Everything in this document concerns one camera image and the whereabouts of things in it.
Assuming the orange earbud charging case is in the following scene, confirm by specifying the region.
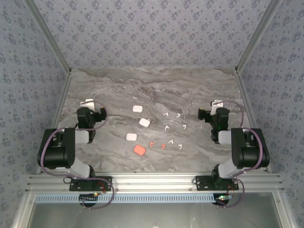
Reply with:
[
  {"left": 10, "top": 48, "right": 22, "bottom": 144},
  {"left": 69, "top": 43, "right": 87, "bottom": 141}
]
[{"left": 133, "top": 145, "right": 146, "bottom": 156}]

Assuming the small black controller board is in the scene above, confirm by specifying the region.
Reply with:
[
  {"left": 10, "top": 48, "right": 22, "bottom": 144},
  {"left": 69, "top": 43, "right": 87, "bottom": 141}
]
[
  {"left": 79, "top": 193, "right": 99, "bottom": 206},
  {"left": 215, "top": 193, "right": 233, "bottom": 206}
]

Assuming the wide aluminium mounting beam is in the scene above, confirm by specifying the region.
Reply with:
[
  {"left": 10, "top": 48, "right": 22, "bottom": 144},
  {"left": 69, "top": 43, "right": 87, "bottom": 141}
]
[{"left": 25, "top": 172, "right": 285, "bottom": 192}]

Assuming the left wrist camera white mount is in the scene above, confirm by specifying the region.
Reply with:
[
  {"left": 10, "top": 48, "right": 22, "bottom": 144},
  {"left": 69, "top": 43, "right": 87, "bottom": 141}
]
[{"left": 80, "top": 99, "right": 95, "bottom": 111}]

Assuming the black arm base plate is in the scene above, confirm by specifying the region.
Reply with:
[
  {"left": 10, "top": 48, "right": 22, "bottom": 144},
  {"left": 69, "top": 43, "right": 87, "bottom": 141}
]
[
  {"left": 195, "top": 175, "right": 239, "bottom": 191},
  {"left": 69, "top": 176, "right": 113, "bottom": 192}
]

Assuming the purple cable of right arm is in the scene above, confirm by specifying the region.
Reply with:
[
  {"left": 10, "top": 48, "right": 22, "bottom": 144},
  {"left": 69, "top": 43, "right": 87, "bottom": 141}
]
[{"left": 213, "top": 99, "right": 264, "bottom": 209}]

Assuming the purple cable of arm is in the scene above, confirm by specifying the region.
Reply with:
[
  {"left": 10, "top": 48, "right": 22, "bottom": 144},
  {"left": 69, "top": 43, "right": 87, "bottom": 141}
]
[
  {"left": 213, "top": 99, "right": 264, "bottom": 209},
  {"left": 39, "top": 101, "right": 115, "bottom": 210}
]

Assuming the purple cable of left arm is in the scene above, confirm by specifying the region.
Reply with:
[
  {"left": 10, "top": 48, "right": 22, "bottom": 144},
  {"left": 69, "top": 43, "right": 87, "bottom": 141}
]
[{"left": 39, "top": 101, "right": 115, "bottom": 210}]

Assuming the aluminium corner post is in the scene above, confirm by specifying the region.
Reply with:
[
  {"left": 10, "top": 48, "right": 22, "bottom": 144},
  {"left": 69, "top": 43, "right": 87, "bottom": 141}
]
[
  {"left": 234, "top": 0, "right": 285, "bottom": 73},
  {"left": 23, "top": 0, "right": 73, "bottom": 74}
]

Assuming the pale blue slotted cable duct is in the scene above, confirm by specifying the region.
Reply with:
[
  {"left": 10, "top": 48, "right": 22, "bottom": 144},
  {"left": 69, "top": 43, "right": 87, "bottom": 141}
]
[{"left": 35, "top": 192, "right": 220, "bottom": 204}]

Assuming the aluminium lower frame rail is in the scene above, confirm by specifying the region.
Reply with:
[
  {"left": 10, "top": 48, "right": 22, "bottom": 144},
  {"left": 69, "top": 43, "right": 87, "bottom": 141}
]
[
  {"left": 272, "top": 191, "right": 296, "bottom": 228},
  {"left": 11, "top": 191, "right": 36, "bottom": 228}
]

